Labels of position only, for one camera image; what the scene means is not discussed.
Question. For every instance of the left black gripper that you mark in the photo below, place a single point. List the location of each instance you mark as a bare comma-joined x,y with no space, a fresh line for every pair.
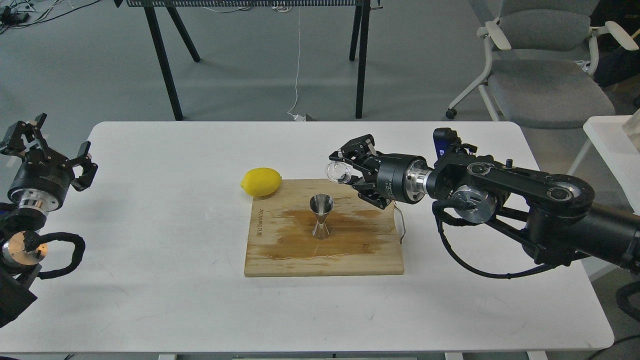
38,178

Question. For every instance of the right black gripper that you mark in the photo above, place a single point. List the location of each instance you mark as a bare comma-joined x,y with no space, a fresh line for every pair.
399,177

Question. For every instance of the clear plastic measuring cup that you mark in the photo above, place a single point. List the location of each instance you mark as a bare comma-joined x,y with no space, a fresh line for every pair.
338,172

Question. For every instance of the steel double jigger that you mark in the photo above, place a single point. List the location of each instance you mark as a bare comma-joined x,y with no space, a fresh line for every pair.
321,205

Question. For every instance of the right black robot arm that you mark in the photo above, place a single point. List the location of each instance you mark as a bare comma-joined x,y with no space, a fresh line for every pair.
552,216

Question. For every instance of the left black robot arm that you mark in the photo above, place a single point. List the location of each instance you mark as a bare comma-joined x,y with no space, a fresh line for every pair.
23,249

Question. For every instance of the wooden cutting board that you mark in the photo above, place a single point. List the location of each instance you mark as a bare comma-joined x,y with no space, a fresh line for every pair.
363,239

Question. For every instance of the yellow lemon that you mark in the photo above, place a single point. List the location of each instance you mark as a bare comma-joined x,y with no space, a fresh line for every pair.
260,182

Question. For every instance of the grey office chair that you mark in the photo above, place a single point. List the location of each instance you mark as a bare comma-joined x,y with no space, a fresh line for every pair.
543,93

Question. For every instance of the white side table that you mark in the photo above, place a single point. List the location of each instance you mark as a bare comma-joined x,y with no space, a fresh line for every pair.
606,135

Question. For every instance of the black metal frame table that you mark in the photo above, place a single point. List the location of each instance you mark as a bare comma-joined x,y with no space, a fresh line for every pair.
260,47

